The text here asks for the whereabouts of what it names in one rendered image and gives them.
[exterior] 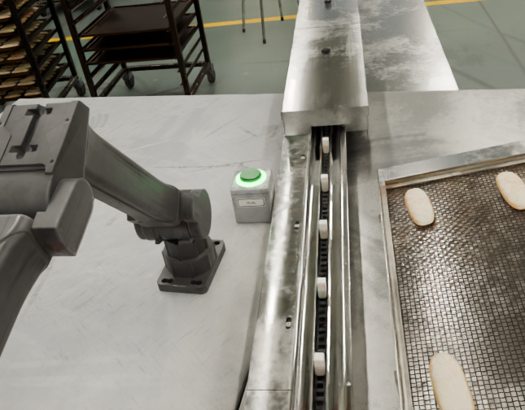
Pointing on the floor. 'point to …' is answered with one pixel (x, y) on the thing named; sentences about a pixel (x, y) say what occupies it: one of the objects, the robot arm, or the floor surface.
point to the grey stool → (260, 16)
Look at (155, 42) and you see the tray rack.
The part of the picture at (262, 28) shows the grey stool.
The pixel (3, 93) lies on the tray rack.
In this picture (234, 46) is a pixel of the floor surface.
